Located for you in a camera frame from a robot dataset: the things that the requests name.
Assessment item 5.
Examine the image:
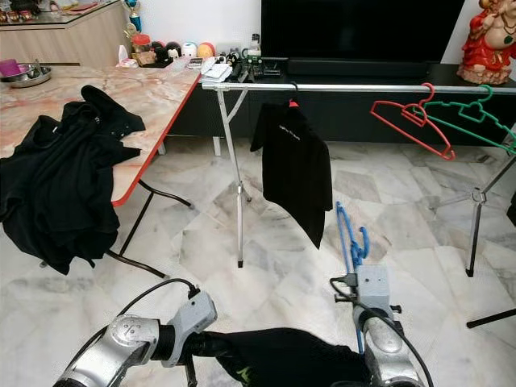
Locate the blue plastic hanger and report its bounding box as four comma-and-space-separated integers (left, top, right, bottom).
336, 202, 372, 356

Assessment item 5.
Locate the green plastic hanger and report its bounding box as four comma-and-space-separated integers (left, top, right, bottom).
422, 85, 516, 156

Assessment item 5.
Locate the white paper stack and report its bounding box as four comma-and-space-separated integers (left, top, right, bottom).
200, 60, 235, 83

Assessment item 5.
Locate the purple cup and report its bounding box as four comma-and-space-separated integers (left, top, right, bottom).
2, 59, 27, 77

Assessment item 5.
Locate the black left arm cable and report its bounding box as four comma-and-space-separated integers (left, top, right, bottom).
60, 277, 201, 380

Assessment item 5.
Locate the black metal stool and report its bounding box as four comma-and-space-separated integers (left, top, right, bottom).
466, 309, 516, 328

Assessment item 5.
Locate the silver metal clothes rack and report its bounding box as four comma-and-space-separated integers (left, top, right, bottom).
202, 82, 516, 277

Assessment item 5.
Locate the marble folding table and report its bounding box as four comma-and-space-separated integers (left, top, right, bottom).
0, 69, 202, 279

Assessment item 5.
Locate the black plush toy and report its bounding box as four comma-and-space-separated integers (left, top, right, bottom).
152, 42, 182, 64

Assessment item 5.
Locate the light wooden cabinet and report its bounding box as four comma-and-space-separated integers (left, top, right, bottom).
0, 4, 130, 69

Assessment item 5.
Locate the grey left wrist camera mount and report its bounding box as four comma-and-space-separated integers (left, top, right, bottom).
169, 290, 218, 365

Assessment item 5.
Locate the gold and blue trophy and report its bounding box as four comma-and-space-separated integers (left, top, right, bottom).
125, 0, 142, 33

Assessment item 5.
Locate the black shirt with yellow print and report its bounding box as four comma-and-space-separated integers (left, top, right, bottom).
214, 327, 372, 387

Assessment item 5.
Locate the metal bowl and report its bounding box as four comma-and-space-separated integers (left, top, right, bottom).
4, 67, 52, 88

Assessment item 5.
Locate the black soundbar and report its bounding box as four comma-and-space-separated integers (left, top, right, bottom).
288, 58, 434, 77

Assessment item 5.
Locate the black TV console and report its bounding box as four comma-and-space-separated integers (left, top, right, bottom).
177, 60, 516, 146

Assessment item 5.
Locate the red laughing Buddha statue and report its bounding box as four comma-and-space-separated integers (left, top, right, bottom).
457, 0, 516, 85

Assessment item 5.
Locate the black flat television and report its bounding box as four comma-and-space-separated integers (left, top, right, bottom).
260, 0, 466, 64

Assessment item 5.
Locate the black T-shirt with white print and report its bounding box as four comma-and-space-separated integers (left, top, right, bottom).
250, 102, 334, 249

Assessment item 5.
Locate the pile of black clothes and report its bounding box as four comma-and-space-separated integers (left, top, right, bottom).
0, 85, 148, 275

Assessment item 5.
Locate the jar with red lid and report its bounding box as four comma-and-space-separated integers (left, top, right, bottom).
131, 34, 154, 67

